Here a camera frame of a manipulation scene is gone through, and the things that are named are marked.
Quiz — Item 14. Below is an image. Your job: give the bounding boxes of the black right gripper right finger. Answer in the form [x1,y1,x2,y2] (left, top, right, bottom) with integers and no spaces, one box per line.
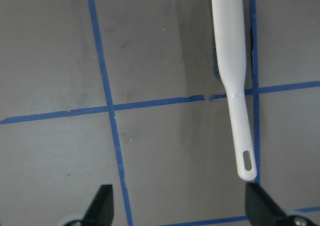
[244,182,318,226]

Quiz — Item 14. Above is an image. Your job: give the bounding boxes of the white hand brush black bristles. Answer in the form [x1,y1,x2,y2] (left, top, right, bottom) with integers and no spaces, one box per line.
[211,0,257,181]

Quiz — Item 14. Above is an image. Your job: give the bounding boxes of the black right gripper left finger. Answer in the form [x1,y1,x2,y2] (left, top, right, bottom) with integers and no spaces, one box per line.
[59,184,114,226]

